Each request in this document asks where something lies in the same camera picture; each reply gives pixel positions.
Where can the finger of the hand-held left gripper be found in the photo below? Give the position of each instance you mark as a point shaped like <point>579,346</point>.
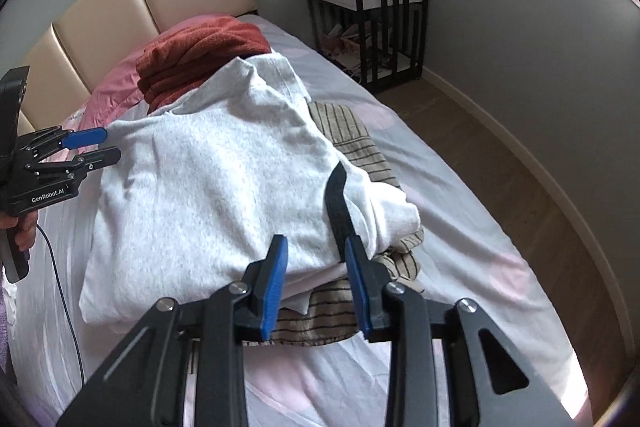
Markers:
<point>87,137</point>
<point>100,157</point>

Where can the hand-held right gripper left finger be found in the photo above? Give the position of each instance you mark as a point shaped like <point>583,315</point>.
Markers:
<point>275,287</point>

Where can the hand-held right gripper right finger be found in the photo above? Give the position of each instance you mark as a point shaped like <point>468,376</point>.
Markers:
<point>357,287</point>

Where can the grey shirt with black collar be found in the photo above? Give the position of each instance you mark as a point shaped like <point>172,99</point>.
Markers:
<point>210,187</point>

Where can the person's left hand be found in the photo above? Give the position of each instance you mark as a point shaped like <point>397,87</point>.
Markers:
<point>27,232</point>

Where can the salmon pink pillow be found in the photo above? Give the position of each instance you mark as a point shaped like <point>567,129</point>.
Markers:
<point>115,87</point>

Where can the red towel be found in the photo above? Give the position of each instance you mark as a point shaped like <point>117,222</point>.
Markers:
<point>200,52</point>

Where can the brown striped garment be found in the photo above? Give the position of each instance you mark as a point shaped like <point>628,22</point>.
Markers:
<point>360,142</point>

